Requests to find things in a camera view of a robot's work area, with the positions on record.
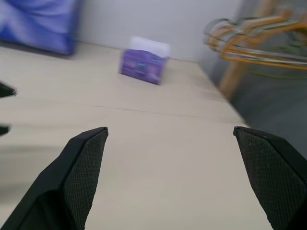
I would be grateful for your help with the wooden rack post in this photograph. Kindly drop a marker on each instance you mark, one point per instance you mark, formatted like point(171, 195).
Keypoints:
point(233, 76)

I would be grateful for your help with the orange clothes hangers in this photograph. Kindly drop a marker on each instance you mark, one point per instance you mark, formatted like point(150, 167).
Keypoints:
point(268, 54)

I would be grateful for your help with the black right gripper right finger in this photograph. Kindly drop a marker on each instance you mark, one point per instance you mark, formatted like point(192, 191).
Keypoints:
point(278, 182)

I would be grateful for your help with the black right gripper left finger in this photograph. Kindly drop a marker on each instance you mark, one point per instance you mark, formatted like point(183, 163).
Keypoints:
point(67, 182)

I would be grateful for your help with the blue printed package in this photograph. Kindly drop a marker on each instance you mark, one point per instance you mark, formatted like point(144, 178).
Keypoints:
point(36, 24)

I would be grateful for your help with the purple tissue pack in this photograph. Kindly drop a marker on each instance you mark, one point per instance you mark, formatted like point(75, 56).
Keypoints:
point(141, 65)

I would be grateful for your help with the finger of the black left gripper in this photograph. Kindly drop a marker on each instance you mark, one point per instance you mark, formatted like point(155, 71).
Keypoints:
point(3, 130)
point(6, 90)

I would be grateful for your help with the white tissue pack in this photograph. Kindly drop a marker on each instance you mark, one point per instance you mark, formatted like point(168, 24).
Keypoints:
point(148, 45)

